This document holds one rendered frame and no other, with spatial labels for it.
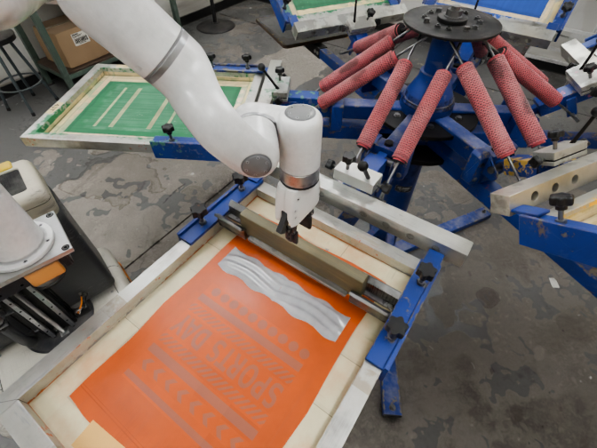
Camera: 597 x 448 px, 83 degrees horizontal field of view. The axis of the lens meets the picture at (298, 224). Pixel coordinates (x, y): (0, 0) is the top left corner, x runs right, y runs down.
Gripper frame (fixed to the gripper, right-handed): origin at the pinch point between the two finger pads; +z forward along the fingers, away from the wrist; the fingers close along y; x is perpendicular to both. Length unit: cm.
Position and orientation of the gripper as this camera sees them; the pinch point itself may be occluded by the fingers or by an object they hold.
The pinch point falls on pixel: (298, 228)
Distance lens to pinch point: 76.0
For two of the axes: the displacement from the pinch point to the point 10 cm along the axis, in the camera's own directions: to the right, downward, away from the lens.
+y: -5.8, 6.1, -5.4
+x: 8.1, 4.4, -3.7
